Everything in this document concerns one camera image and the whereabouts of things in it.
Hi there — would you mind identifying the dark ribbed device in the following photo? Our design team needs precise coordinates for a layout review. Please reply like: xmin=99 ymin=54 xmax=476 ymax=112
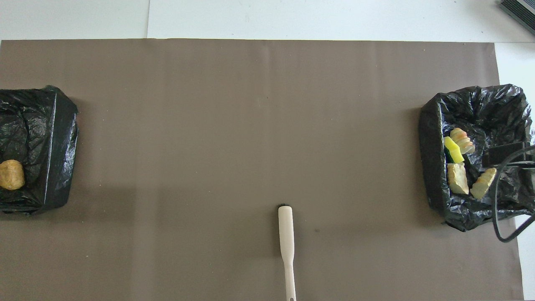
xmin=499 ymin=0 xmax=535 ymax=36

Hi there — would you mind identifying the curled orange striped bread piece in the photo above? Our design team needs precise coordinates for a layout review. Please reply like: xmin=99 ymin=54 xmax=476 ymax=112
xmin=449 ymin=128 xmax=476 ymax=155

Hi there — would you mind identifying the brown oval bread roll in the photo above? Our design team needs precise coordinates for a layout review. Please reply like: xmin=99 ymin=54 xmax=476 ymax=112
xmin=0 ymin=159 xmax=25 ymax=191

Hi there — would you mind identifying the black bag-lined bin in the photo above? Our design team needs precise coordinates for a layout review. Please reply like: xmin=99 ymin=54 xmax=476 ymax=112
xmin=419 ymin=84 xmax=535 ymax=232
xmin=0 ymin=85 xmax=79 ymax=216

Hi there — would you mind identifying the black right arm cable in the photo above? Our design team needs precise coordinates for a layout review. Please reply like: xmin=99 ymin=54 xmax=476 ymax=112
xmin=492 ymin=144 xmax=535 ymax=243

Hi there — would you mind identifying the brown paper table mat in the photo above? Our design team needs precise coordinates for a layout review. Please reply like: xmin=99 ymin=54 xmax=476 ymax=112
xmin=0 ymin=39 xmax=525 ymax=301

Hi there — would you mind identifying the long orange striped bread piece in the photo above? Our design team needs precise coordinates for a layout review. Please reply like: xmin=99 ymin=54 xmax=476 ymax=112
xmin=470 ymin=167 xmax=498 ymax=200

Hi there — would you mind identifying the yellow and green sponge piece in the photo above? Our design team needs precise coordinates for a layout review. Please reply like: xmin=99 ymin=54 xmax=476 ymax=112
xmin=443 ymin=136 xmax=465 ymax=164

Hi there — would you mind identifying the pale beige bread chunk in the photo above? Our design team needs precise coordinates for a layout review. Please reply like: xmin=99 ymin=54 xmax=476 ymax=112
xmin=446 ymin=163 xmax=470 ymax=195

